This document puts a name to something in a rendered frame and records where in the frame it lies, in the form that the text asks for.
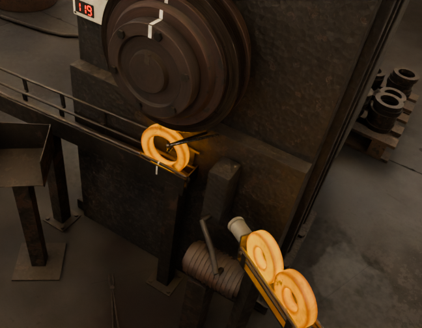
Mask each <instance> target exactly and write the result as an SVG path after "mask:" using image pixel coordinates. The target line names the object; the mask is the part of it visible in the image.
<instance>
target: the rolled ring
mask: <svg viewBox="0 0 422 328"><path fill-rule="evenodd" d="M154 136H160V137H163V138H165V139H167V140H168V141H169V142H170V143H172V142H175V141H179V140H181V139H183V137H182V136H181V134H179V132H177V131H175V130H170V129H168V128H165V127H163V126H161V125H159V124H153V125H151V126H150V127H149V128H147V129H146V130H145V131H144V132H143V134H142V137H141V145H142V148H143V151H144V153H145V154H146V155H148V156H150V157H152V158H154V159H156V160H158V161H160V162H162V163H164V164H166V165H168V166H170V167H172V168H174V169H176V170H178V171H181V170H182V169H183V168H184V167H185V166H186V165H187V164H188V161H189V159H190V151H189V148H188V146H187V143H184V144H179V145H176V146H174V148H175V150H176V153H177V161H169V160H166V159H165V158H163V157H162V156H161V155H160V154H159V153H158V151H157V150H156V148H155V146H154Z"/></svg>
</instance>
